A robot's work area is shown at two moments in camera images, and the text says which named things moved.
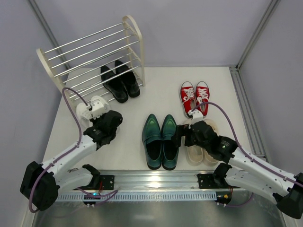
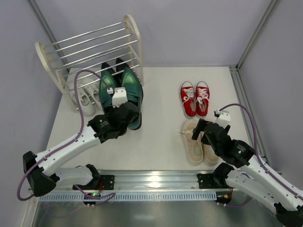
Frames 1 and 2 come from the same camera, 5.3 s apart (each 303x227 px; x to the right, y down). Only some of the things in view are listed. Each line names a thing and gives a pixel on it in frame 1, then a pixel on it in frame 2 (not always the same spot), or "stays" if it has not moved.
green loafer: [169, 154] -> [130, 81]
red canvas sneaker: [187, 97] stays
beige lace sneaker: [208, 159] stays
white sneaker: [84, 112] -> [86, 105]
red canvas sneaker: [202, 96] stays
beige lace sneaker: [194, 154] stays
